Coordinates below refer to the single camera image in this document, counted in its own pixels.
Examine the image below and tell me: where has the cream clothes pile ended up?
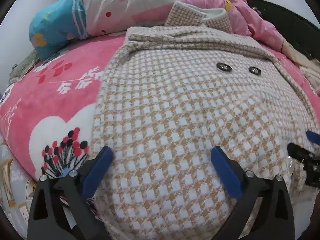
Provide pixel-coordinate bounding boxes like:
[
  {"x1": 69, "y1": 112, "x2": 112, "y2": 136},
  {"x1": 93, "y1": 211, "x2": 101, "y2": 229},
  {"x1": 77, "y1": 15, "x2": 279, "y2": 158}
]
[{"x1": 281, "y1": 39, "x2": 319, "y2": 96}]

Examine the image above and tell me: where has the black bed headboard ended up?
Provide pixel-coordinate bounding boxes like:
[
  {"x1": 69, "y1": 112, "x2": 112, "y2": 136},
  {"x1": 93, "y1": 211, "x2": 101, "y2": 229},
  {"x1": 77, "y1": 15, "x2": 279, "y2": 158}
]
[{"x1": 247, "y1": 0, "x2": 320, "y2": 60}]

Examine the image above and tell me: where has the grey green mat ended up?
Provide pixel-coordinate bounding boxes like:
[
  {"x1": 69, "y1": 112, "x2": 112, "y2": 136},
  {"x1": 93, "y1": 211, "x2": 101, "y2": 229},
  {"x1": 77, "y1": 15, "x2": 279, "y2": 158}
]
[{"x1": 8, "y1": 49, "x2": 40, "y2": 85}]

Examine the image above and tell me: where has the pink blue cartoon quilt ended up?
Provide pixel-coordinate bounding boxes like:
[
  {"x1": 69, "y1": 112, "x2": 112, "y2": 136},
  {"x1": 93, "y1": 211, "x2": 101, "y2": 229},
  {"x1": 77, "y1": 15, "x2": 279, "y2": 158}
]
[{"x1": 29, "y1": 0, "x2": 283, "y2": 60}]

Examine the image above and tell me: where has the grey patterned bed sheet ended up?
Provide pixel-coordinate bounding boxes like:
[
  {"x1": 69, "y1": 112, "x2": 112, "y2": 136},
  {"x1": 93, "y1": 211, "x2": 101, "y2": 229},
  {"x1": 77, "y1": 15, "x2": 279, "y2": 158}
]
[{"x1": 1, "y1": 138, "x2": 36, "y2": 239}]

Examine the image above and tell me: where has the beige white houndstooth coat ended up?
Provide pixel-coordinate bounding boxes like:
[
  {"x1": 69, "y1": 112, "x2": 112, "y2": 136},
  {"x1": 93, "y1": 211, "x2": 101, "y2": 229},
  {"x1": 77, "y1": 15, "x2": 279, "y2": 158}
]
[{"x1": 91, "y1": 2, "x2": 319, "y2": 239}]

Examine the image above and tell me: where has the pink floral plush blanket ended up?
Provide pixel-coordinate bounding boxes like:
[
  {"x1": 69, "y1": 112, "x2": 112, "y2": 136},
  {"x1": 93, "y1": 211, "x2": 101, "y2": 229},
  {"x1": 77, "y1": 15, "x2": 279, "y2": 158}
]
[{"x1": 0, "y1": 33, "x2": 313, "y2": 181}]

